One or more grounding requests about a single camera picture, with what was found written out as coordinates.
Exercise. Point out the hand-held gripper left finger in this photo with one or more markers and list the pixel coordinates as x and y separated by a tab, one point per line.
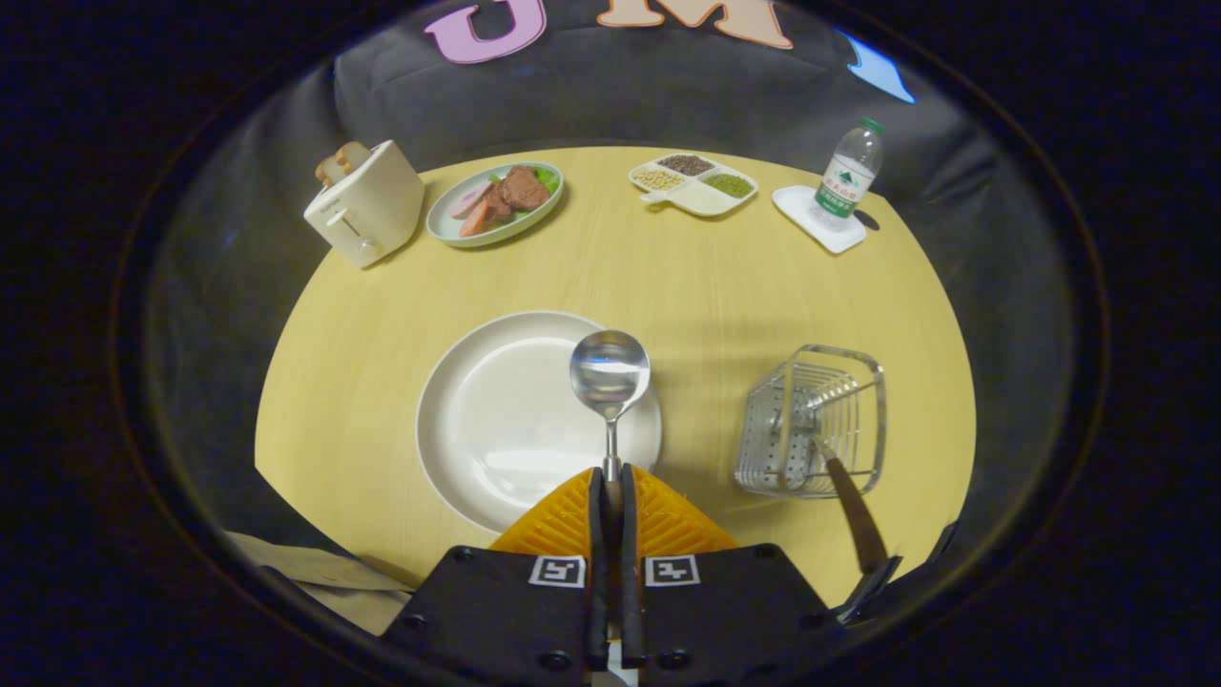
506	611

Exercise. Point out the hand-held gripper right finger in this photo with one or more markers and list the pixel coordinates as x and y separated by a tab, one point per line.
725	611

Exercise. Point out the silver spoon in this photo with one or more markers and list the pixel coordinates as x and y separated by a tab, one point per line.
610	372

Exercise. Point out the round white plate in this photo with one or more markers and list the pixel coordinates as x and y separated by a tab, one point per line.
496	420

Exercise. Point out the pale green food plate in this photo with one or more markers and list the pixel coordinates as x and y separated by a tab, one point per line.
448	229

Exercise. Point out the orange sausage slice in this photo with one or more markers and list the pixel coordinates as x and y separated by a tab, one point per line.
474	219

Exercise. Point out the white square coaster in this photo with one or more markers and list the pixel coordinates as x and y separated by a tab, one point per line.
796	205

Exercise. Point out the pink ham slice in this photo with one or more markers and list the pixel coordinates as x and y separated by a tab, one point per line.
469	200

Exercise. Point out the white divided grain dish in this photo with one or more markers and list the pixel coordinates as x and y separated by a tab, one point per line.
701	198

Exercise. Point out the brown steak piece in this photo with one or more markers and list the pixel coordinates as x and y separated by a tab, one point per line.
525	188

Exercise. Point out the white toaster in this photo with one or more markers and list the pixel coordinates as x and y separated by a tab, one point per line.
372	205

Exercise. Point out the green lettuce leaf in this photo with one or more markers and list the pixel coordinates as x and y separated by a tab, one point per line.
548	178

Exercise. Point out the clear plastic water bottle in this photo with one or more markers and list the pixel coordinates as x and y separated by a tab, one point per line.
844	181

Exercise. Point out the toasted bread slice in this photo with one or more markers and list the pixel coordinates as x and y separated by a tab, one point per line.
353	155
329	170

